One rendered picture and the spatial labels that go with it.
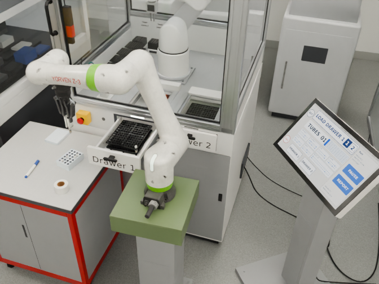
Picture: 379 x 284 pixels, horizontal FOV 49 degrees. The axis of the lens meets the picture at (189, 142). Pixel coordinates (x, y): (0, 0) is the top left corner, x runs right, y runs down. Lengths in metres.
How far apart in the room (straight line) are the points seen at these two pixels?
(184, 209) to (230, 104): 0.59
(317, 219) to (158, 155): 0.88
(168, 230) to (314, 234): 0.80
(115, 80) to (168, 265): 1.02
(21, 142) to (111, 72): 1.06
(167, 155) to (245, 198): 1.50
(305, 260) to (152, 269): 0.83
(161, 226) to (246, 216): 1.34
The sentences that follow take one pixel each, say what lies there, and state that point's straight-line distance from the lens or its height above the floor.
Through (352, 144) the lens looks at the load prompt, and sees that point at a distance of 1.92.
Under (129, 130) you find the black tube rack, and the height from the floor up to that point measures 0.90.
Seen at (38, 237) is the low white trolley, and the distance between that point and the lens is 2.45.
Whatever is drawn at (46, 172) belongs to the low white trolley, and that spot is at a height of 0.76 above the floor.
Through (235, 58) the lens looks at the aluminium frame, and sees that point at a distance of 1.98.
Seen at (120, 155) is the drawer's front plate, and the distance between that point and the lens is 2.10.
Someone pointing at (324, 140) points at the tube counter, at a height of 1.11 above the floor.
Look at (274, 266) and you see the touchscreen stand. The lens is 2.79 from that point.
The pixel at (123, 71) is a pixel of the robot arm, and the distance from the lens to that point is 1.67.
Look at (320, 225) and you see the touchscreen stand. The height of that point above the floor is 0.66.
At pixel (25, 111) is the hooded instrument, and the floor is 0.75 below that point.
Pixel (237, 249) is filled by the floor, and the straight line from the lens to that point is 2.87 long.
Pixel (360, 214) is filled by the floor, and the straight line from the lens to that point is 3.33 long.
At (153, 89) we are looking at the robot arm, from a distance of 1.82.
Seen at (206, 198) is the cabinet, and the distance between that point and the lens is 2.55.
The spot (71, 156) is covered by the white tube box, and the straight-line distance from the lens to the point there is 2.34.
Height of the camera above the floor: 2.25
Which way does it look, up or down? 38 degrees down
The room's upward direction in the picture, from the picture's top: 2 degrees clockwise
